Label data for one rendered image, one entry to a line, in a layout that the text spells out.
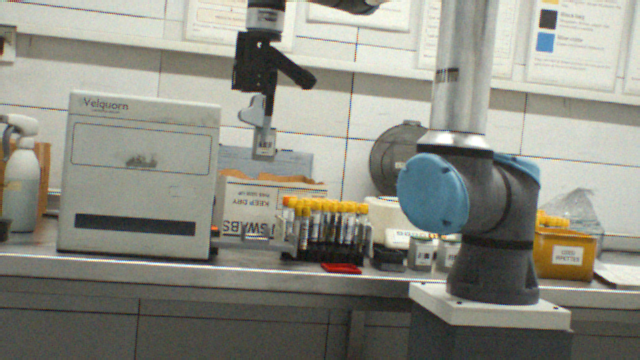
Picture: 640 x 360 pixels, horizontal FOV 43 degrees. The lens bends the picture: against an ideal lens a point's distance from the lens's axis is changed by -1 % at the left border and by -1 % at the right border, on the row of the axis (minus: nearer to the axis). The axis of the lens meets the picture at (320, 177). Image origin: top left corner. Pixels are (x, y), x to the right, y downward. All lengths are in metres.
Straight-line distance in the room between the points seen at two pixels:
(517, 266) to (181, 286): 0.62
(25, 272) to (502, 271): 0.82
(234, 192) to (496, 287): 0.76
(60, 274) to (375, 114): 1.07
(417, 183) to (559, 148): 1.32
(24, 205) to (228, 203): 0.44
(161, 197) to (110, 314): 0.75
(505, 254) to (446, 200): 0.18
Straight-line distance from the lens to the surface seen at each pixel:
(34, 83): 2.19
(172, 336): 2.25
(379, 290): 1.59
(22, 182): 1.76
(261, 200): 1.85
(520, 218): 1.31
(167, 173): 1.53
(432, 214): 1.18
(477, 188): 1.20
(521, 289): 1.31
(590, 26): 2.52
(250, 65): 1.56
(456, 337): 1.25
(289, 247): 1.58
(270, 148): 1.57
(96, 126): 1.53
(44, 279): 1.56
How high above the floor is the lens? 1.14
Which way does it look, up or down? 3 degrees down
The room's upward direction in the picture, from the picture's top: 6 degrees clockwise
